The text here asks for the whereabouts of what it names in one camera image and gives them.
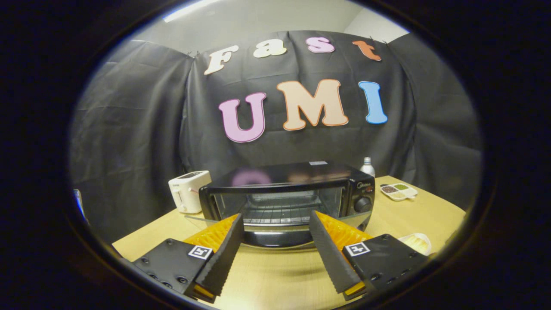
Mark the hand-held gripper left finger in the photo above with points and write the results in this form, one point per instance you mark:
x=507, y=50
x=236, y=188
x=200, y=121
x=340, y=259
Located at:
x=224, y=262

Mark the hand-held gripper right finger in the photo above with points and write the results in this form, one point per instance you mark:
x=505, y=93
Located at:
x=329, y=258

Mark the spiral bread roll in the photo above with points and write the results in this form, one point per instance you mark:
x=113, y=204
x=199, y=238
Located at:
x=417, y=244

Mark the black toaster oven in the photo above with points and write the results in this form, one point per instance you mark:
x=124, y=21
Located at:
x=292, y=174

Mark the white pop-up toaster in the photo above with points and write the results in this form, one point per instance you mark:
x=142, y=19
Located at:
x=189, y=193

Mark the white plate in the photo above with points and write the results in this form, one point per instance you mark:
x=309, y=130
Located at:
x=402, y=238

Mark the white divided condiment dish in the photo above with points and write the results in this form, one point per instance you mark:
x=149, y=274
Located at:
x=398, y=192

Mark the pink label metal bottle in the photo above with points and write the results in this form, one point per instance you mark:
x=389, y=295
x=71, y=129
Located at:
x=367, y=168

